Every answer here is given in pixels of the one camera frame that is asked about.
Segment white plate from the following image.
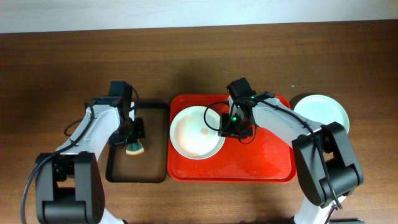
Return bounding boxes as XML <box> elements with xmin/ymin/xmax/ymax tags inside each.
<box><xmin>169</xmin><ymin>106</ymin><xmax>225</xmax><ymax>160</ymax></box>

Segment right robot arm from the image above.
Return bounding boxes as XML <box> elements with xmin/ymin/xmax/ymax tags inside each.
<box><xmin>219</xmin><ymin>91</ymin><xmax>364</xmax><ymax>223</ymax></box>

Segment black small tray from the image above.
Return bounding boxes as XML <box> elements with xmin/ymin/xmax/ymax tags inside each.
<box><xmin>106</xmin><ymin>101</ymin><xmax>170</xmax><ymax>183</ymax></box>

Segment light green plate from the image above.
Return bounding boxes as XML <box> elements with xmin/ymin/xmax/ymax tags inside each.
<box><xmin>294</xmin><ymin>95</ymin><xmax>350</xmax><ymax>133</ymax></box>

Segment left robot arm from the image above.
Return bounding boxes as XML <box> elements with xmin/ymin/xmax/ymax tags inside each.
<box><xmin>35</xmin><ymin>96</ymin><xmax>136</xmax><ymax>223</ymax></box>

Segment red plastic tray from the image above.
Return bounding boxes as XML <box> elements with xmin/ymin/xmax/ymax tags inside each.
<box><xmin>167</xmin><ymin>93</ymin><xmax>298</xmax><ymax>184</ymax></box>

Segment green and orange sponge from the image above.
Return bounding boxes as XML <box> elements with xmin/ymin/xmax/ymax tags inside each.
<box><xmin>125</xmin><ymin>140</ymin><xmax>144</xmax><ymax>156</ymax></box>

